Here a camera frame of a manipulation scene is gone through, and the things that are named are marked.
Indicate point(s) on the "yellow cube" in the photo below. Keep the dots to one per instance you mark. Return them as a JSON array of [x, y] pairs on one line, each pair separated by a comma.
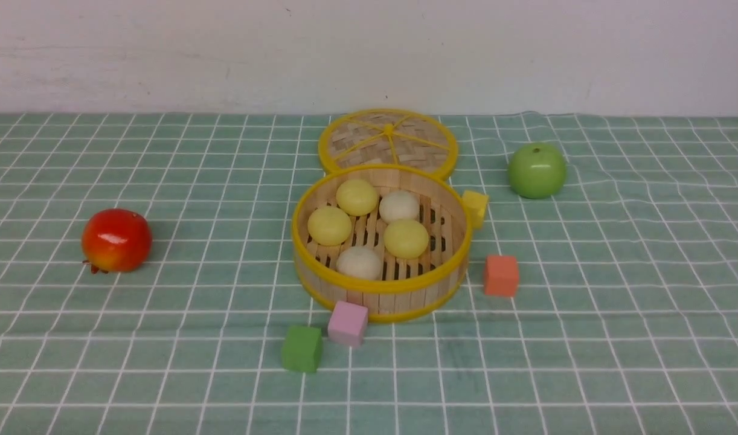
[[476, 204]]

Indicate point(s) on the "green cube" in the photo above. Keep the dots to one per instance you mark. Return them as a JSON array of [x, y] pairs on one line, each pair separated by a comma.
[[302, 349]]

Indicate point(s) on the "orange cube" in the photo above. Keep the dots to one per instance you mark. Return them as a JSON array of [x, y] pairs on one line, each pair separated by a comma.
[[501, 276]]

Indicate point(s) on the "green apple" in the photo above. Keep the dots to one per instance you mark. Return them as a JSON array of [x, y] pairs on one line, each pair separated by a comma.
[[537, 170]]

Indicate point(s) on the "yellow bun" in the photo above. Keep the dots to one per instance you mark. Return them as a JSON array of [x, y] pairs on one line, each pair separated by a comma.
[[329, 226], [406, 239], [357, 197]]

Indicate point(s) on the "bamboo steamer tray yellow rim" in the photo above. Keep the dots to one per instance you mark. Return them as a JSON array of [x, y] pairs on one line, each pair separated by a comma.
[[407, 289]]

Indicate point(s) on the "white bun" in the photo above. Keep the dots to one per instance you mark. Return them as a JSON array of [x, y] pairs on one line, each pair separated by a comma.
[[399, 205], [360, 262]]

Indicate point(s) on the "pink cube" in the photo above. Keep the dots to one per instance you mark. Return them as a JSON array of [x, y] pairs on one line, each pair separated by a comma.
[[347, 324]]

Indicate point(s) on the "red pomegranate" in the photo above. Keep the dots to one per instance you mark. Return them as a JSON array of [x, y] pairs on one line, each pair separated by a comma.
[[116, 240]]

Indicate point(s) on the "woven bamboo steamer lid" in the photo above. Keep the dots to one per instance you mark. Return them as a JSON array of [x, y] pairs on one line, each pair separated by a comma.
[[388, 136]]

